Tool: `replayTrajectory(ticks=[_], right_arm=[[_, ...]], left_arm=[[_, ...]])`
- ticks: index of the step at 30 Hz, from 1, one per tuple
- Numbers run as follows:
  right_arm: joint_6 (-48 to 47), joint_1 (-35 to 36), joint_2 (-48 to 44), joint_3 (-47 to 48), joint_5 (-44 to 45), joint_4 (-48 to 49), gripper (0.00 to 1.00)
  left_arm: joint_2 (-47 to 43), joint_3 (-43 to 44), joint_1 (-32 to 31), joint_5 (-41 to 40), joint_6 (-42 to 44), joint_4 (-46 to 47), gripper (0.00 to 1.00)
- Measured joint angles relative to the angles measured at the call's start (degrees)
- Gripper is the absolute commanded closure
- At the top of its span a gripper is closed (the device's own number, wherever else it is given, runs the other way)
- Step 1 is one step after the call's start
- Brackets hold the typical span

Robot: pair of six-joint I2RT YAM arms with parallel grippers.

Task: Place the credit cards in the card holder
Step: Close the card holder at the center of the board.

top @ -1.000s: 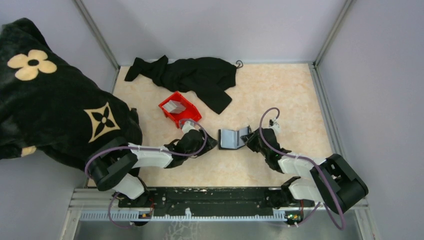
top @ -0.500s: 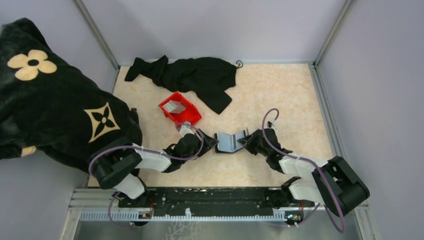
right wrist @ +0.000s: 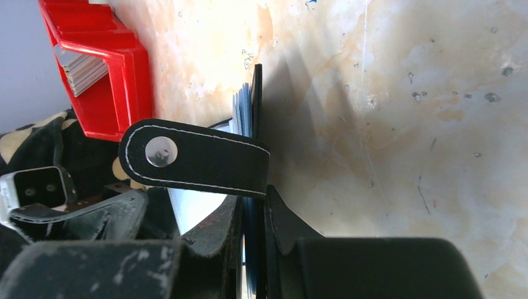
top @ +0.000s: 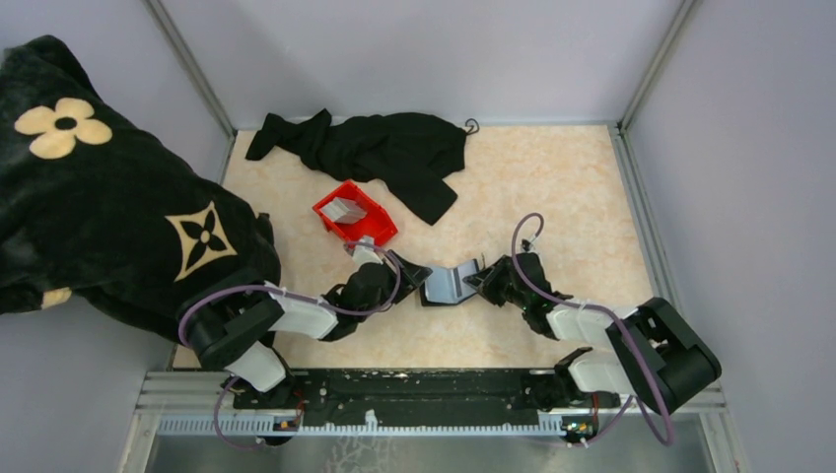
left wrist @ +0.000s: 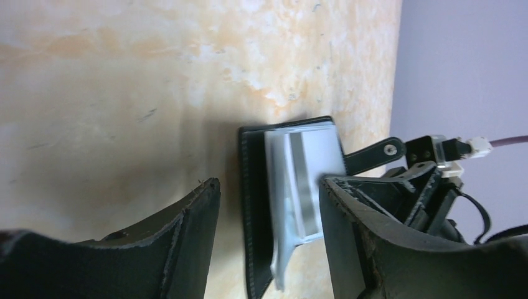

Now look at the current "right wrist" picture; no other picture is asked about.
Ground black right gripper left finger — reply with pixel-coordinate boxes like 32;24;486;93
1;196;242;298

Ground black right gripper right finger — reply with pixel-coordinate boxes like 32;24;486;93
263;186;483;298

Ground black floral blanket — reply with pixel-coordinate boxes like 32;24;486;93
1;109;144;199

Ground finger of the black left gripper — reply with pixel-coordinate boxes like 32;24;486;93
9;189;148;242

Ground black leather card holder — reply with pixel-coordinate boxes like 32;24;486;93
119;64;270;298

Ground stack of silver cards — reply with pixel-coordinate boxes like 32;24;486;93
54;45;108;97

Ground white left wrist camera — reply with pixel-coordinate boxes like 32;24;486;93
1;166;68;228

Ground red plastic bin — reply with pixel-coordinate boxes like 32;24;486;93
39;1;154;142

